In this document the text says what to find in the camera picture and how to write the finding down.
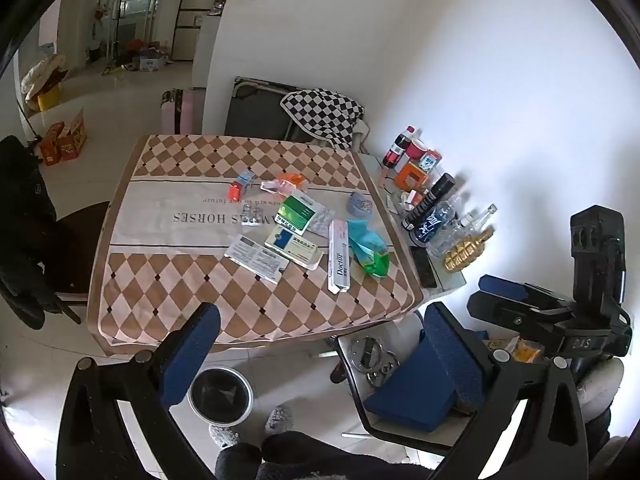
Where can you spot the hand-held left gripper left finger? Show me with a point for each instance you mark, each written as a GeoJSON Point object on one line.
{"type": "Point", "coordinates": [192, 355]}

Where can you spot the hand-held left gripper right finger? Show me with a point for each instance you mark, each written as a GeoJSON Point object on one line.
{"type": "Point", "coordinates": [450, 355]}

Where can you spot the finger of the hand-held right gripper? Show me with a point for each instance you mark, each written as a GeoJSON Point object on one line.
{"type": "Point", "coordinates": [500, 285]}
{"type": "Point", "coordinates": [500, 312]}

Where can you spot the white trash bin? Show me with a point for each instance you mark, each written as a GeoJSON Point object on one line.
{"type": "Point", "coordinates": [220, 395]}

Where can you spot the white blue medicine box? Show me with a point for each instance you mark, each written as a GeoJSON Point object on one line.
{"type": "Point", "coordinates": [292, 247]}

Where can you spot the green medicine box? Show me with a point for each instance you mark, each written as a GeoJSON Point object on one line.
{"type": "Point", "coordinates": [297, 214]}

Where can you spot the large silver blister pack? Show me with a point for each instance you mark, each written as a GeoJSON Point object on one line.
{"type": "Point", "coordinates": [322, 221]}

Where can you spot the yellow snack packet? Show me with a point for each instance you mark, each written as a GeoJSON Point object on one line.
{"type": "Point", "coordinates": [520, 350]}

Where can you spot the gold bottle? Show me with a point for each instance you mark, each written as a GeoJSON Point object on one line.
{"type": "Point", "coordinates": [462, 255]}

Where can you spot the white side table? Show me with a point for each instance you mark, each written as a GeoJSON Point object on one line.
{"type": "Point", "coordinates": [450, 280]}

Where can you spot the flat blue box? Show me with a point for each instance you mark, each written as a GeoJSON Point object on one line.
{"type": "Point", "coordinates": [410, 390]}

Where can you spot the brown checkered tablecloth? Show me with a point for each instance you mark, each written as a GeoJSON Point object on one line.
{"type": "Point", "coordinates": [200, 300]}

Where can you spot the clear glass bottle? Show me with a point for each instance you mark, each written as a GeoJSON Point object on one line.
{"type": "Point", "coordinates": [467, 225]}

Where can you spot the black phone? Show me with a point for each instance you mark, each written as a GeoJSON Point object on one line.
{"type": "Point", "coordinates": [425, 267]}

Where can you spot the metal hardware pile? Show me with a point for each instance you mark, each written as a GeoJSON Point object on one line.
{"type": "Point", "coordinates": [372, 355]}

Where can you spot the grey fuzzy slipper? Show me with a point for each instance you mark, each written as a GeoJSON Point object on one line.
{"type": "Point", "coordinates": [222, 435]}
{"type": "Point", "coordinates": [277, 417]}

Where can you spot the blue label water bottle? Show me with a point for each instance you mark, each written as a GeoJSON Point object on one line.
{"type": "Point", "coordinates": [434, 224]}

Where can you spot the black spray can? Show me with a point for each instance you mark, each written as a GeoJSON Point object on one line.
{"type": "Point", "coordinates": [429, 200]}

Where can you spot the white paper leaflet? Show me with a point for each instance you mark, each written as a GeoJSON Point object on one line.
{"type": "Point", "coordinates": [250, 255]}

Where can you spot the person's left leg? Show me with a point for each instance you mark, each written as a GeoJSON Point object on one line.
{"type": "Point", "coordinates": [237, 462]}

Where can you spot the person's leg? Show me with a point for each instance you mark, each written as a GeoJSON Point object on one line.
{"type": "Point", "coordinates": [310, 460]}
{"type": "Point", "coordinates": [237, 462]}

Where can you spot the white paper scraps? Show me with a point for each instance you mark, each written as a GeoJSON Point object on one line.
{"type": "Point", "coordinates": [400, 203]}

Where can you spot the teal plastic bag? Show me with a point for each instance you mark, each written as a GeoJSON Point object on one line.
{"type": "Point", "coordinates": [367, 247]}

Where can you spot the small white blue bottle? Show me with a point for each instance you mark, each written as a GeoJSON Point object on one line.
{"type": "Point", "coordinates": [430, 161]}

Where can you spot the long pink white box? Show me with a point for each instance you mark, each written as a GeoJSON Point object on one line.
{"type": "Point", "coordinates": [339, 260]}

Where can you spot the person's right leg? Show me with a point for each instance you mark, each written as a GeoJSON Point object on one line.
{"type": "Point", "coordinates": [310, 460]}

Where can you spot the small silver blister pack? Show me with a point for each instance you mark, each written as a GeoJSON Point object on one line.
{"type": "Point", "coordinates": [252, 208]}

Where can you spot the red cup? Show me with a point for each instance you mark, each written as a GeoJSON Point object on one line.
{"type": "Point", "coordinates": [416, 150]}

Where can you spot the dark wooden chair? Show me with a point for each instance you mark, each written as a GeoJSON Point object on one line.
{"type": "Point", "coordinates": [80, 240]}

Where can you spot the small orange box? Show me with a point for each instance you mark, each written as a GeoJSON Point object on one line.
{"type": "Point", "coordinates": [234, 192]}

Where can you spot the cola bottle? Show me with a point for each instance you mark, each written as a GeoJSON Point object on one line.
{"type": "Point", "coordinates": [396, 150]}

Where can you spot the clear plastic package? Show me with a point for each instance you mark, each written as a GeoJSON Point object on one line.
{"type": "Point", "coordinates": [274, 187]}

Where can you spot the orange packet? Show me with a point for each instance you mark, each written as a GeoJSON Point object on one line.
{"type": "Point", "coordinates": [294, 180]}

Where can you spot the black jacket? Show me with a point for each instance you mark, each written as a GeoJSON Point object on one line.
{"type": "Point", "coordinates": [25, 230]}

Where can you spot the pink suitcase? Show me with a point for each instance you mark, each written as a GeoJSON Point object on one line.
{"type": "Point", "coordinates": [181, 112]}

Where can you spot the black white checkered blanket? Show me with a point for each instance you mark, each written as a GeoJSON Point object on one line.
{"type": "Point", "coordinates": [325, 112]}

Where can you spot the orange cardboard carton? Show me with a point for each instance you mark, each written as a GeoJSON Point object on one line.
{"type": "Point", "coordinates": [75, 135]}
{"type": "Point", "coordinates": [50, 144]}

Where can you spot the dark folding bed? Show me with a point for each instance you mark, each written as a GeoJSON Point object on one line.
{"type": "Point", "coordinates": [260, 110]}

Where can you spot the yellow bin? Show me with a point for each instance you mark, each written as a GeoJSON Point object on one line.
{"type": "Point", "coordinates": [48, 100]}

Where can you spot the white fridge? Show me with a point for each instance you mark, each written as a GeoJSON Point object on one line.
{"type": "Point", "coordinates": [205, 55]}

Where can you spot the pile of cardboard boxes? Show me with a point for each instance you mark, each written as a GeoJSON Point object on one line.
{"type": "Point", "coordinates": [150, 57]}

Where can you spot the pile of bedding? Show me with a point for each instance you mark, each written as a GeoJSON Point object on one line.
{"type": "Point", "coordinates": [42, 72]}

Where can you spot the white chair black frame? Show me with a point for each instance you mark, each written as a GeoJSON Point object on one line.
{"type": "Point", "coordinates": [400, 432]}

